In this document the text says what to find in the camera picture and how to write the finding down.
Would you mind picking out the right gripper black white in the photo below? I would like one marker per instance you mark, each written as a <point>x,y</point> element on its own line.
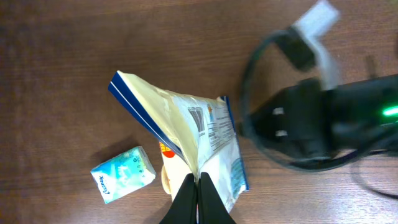
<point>296,122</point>

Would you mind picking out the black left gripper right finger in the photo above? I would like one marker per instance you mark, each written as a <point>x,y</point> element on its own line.
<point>211,209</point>

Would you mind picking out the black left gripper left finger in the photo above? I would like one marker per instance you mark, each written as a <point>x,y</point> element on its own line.
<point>184,207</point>

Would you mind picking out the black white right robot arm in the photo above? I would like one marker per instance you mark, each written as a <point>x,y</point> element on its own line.
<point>358,111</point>

